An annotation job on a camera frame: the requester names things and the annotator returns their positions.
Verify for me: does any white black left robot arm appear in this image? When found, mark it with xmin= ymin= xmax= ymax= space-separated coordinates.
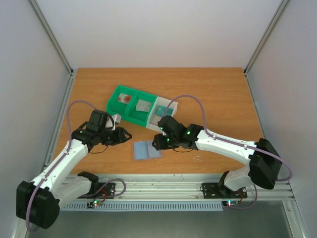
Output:
xmin=16 ymin=110 xmax=132 ymax=229

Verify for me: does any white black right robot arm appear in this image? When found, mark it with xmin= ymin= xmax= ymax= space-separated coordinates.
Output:
xmin=152 ymin=116 xmax=282 ymax=197

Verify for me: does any teal credit card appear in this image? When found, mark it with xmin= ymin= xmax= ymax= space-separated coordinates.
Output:
xmin=155 ymin=105 xmax=173 ymax=117

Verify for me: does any silver grey card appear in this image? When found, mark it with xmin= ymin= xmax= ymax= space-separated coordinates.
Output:
xmin=136 ymin=100 xmax=152 ymax=112

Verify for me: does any red patterned card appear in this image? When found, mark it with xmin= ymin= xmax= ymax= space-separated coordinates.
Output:
xmin=117 ymin=93 xmax=132 ymax=104

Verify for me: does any green double storage bin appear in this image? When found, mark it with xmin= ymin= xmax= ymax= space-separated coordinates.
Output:
xmin=106 ymin=85 xmax=157 ymax=127

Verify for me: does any white storage bin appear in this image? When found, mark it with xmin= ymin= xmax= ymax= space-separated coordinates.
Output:
xmin=146 ymin=96 xmax=178 ymax=133

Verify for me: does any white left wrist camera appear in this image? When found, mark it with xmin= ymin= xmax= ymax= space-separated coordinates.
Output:
xmin=106 ymin=114 xmax=121 ymax=130

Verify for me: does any aluminium front rail frame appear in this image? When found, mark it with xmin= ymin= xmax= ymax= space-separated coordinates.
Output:
xmin=22 ymin=172 xmax=295 ymax=201

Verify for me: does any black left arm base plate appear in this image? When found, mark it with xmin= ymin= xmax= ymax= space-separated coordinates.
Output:
xmin=78 ymin=182 xmax=116 ymax=199

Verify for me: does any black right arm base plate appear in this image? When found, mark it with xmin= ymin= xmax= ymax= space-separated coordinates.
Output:
xmin=200 ymin=182 xmax=248 ymax=199

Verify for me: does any grey slotted cable duct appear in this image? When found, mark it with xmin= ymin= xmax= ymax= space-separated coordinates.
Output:
xmin=61 ymin=201 xmax=223 ymax=212

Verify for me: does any left aluminium corner post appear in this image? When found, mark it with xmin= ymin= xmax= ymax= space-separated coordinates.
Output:
xmin=27 ymin=0 xmax=75 ymax=76

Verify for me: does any aluminium corner post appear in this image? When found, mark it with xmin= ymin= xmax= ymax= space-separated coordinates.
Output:
xmin=27 ymin=0 xmax=75 ymax=76
xmin=243 ymin=0 xmax=291 ymax=77

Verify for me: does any right aluminium corner post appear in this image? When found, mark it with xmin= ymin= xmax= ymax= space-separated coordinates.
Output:
xmin=243 ymin=0 xmax=291 ymax=77

